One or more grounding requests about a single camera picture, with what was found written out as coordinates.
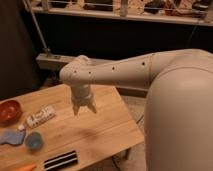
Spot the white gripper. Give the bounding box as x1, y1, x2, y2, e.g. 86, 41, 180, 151
71, 85, 97, 116

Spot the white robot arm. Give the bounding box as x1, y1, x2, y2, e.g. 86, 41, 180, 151
60, 49, 213, 171

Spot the black white striped block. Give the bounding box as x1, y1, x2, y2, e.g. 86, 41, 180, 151
44, 150, 78, 171

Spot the small blue bowl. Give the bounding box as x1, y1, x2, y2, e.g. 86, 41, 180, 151
25, 132, 43, 150

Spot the metal slanted rod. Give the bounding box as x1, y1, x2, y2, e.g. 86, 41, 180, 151
24, 0, 51, 57

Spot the red bowl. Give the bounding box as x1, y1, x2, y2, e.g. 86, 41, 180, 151
0, 100, 22, 124

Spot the wooden shelf with clutter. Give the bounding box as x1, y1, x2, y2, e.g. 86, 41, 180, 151
22, 0, 213, 28

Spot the black cable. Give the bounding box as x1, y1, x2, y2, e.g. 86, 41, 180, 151
184, 19, 204, 49

